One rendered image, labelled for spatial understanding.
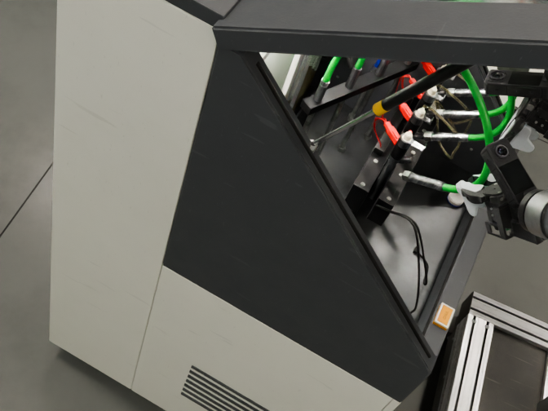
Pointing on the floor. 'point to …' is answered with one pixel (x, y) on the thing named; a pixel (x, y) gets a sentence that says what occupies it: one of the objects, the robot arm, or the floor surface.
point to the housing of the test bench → (121, 163)
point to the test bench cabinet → (235, 361)
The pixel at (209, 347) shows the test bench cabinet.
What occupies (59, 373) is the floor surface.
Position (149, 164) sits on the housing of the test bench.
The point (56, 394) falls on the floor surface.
